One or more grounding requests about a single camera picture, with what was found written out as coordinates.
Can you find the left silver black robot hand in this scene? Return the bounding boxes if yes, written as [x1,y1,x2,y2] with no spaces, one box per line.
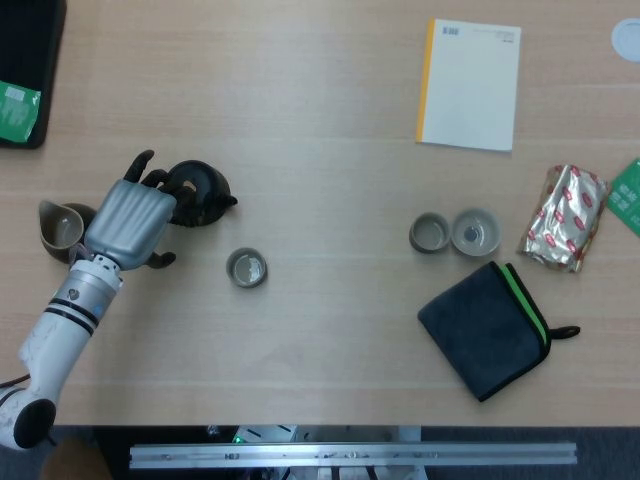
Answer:
[82,149,202,274]

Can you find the black teapot with hoop handle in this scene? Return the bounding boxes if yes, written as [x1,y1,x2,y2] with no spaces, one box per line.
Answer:
[167,159,239,229]

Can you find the olive teacup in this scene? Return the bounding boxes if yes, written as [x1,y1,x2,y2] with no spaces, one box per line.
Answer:
[225,247,268,290]

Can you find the empty dark teacup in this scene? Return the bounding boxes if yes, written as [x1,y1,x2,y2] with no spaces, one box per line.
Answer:
[409,212,450,253]

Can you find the dark pitcher with grey inside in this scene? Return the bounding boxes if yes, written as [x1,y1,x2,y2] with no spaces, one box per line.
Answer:
[38,200,99,264]

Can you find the green packet with white label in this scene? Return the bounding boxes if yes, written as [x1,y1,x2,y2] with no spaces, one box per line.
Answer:
[0,80,43,143]

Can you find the black rectangular tray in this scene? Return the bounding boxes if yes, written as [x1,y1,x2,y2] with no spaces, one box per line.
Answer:
[0,0,68,150]

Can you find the white notebook with yellow spine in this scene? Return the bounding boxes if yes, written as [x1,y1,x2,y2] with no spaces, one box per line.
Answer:
[414,18,523,153]

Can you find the grey cloth with green stripe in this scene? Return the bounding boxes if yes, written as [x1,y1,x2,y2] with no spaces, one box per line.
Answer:
[417,260,582,404]

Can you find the silver foil pack red labels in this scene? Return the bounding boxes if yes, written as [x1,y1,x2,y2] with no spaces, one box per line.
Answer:
[515,163,610,274]

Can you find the green tea packet white print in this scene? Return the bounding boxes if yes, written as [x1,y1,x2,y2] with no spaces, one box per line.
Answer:
[605,157,640,229]

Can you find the aluminium profile rail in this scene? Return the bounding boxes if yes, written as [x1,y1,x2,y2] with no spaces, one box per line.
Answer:
[129,441,578,470]

